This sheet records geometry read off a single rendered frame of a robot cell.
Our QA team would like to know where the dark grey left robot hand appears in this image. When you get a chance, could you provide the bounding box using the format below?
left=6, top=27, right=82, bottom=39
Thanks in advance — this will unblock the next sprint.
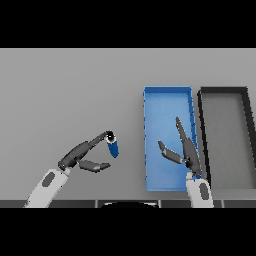
left=57, top=130, right=112, bottom=174

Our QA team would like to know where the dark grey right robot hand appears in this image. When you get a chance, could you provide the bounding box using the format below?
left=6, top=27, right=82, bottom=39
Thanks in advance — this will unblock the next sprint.
left=157, top=116, right=203, bottom=180

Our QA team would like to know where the blue bin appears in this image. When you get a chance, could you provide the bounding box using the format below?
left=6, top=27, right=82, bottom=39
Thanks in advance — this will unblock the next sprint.
left=142, top=85, right=202, bottom=193

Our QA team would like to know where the blue pipe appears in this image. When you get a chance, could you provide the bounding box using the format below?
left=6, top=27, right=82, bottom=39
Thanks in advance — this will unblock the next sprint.
left=104, top=131, right=120, bottom=159

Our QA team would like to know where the dark grey bin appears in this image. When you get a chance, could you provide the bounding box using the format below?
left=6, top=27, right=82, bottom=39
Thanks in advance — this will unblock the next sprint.
left=197, top=86, right=256, bottom=192

